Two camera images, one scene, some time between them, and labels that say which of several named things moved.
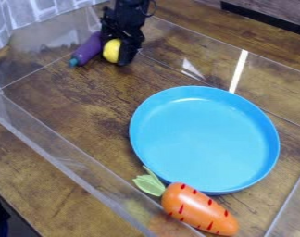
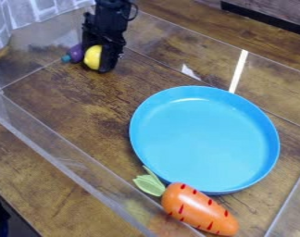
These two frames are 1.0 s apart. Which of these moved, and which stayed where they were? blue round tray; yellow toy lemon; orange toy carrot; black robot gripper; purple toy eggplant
Moved: purple toy eggplant; yellow toy lemon; black robot gripper
Stayed: orange toy carrot; blue round tray
